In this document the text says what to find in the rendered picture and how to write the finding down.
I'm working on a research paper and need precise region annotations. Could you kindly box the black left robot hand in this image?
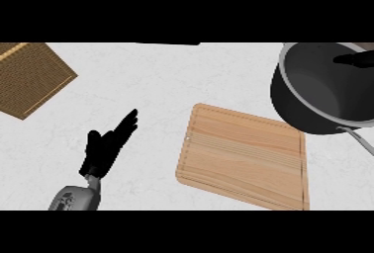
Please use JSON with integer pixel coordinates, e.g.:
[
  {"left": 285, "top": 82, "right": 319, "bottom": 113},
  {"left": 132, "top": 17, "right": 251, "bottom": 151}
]
[{"left": 76, "top": 108, "right": 140, "bottom": 180}]

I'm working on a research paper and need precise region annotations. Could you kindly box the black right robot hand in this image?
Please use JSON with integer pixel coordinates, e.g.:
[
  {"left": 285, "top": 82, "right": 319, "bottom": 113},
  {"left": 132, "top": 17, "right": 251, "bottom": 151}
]
[{"left": 331, "top": 49, "right": 374, "bottom": 69}]

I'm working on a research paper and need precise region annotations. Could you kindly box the dark grey metal pot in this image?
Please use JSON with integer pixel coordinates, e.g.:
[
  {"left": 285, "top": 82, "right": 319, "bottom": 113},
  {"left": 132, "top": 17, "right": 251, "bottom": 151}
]
[{"left": 268, "top": 42, "right": 374, "bottom": 156}]

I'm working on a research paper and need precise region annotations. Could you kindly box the pale wooden cutting board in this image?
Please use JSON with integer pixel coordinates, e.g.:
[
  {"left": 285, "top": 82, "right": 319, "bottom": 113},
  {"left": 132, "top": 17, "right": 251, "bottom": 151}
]
[{"left": 174, "top": 102, "right": 311, "bottom": 211}]

